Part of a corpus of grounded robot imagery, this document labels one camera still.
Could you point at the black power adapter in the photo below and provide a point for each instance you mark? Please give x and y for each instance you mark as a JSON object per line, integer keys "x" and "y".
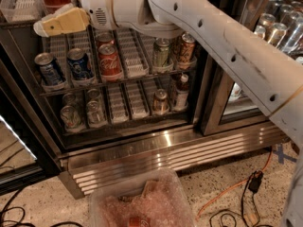
{"x": 255, "y": 182}

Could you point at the white bottle bottom shelf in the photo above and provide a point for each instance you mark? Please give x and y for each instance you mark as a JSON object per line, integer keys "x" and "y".
{"x": 180, "y": 93}

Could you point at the brown can bottom shelf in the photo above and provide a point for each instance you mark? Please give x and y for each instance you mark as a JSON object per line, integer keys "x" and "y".
{"x": 160, "y": 101}

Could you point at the blue pepsi can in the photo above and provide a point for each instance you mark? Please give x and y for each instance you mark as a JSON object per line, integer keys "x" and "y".
{"x": 49, "y": 69}
{"x": 79, "y": 64}

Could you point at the red can in bin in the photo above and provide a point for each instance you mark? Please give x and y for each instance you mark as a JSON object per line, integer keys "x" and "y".
{"x": 138, "y": 222}

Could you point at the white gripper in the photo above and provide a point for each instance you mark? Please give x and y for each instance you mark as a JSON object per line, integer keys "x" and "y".
{"x": 96, "y": 4}

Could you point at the silver green can bottom left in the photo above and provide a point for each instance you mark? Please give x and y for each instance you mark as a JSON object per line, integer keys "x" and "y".
{"x": 70, "y": 117}

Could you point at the blue pepsi can left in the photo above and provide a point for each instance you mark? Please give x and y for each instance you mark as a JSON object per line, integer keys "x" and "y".
{"x": 49, "y": 69}

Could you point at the stainless steel fridge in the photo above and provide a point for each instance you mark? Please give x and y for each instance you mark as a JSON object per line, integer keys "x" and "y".
{"x": 215, "y": 102}

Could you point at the silver can bottom back left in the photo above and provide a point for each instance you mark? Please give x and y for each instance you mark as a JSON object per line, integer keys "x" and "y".
{"x": 70, "y": 99}

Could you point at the open fridge door left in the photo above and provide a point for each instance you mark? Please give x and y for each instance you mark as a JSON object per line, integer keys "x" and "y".
{"x": 25, "y": 158}

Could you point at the closed glass fridge door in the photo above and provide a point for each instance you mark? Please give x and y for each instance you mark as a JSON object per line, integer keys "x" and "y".
{"x": 272, "y": 80}

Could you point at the red coke can behind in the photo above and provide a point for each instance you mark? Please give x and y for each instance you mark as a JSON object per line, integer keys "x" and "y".
{"x": 104, "y": 38}

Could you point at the clear plastic bin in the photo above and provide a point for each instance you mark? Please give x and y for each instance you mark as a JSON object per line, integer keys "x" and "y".
{"x": 156, "y": 197}

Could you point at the red coke can front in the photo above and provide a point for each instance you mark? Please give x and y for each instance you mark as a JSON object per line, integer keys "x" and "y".
{"x": 109, "y": 60}

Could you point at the blue tape cross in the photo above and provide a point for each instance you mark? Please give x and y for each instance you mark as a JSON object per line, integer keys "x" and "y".
{"x": 284, "y": 153}

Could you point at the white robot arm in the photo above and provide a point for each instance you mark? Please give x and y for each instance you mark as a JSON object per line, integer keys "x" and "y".
{"x": 168, "y": 18}

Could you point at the brown gold can front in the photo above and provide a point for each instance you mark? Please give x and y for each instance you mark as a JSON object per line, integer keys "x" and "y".
{"x": 186, "y": 48}

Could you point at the green can middle shelf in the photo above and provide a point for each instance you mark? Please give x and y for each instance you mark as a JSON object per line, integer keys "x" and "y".
{"x": 161, "y": 50}

